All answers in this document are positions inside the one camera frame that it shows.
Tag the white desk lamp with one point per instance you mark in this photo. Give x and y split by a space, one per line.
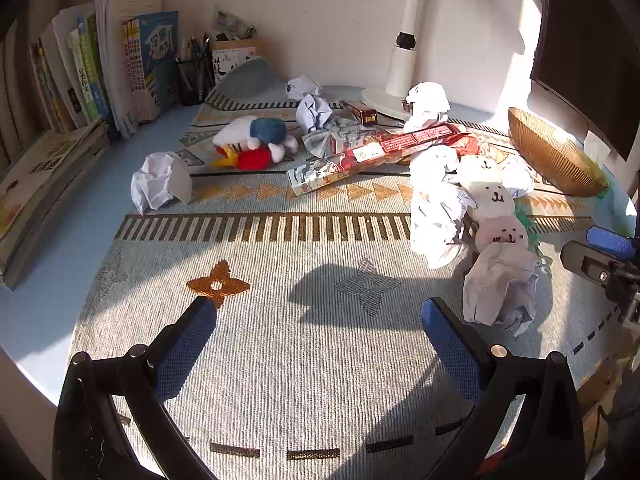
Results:
402 65

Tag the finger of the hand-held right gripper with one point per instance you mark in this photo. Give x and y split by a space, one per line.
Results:
587 262
612 242

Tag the black computer monitor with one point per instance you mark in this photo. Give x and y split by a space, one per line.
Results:
590 50

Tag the patterned woven table mat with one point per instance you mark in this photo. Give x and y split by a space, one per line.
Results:
280 400

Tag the clear plastic packet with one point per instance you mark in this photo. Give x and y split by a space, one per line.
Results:
227 20

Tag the row of standing books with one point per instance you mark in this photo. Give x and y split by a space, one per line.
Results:
145 60

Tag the green plastic toy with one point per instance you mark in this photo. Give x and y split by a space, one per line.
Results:
525 220

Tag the bunch of pens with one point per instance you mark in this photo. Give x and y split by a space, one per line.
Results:
197 47

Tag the stack of flat books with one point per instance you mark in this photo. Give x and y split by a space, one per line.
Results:
40 175

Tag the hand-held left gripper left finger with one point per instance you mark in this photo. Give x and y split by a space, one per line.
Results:
185 355

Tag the white duck plush toy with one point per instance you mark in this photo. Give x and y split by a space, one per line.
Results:
267 130

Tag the orange brown long box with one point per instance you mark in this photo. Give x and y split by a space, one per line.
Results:
364 112

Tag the black mesh pen holder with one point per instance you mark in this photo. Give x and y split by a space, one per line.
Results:
195 82

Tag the golden ribbed bowl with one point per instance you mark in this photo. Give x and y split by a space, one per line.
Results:
550 155

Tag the dango skewer plush toy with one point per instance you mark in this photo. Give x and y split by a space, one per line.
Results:
495 200

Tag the cardboard pen box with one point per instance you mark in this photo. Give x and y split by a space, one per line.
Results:
232 62

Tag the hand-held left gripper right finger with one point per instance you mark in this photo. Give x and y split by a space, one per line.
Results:
452 352

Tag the grey plaid fabric bow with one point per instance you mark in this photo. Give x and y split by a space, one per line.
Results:
335 135

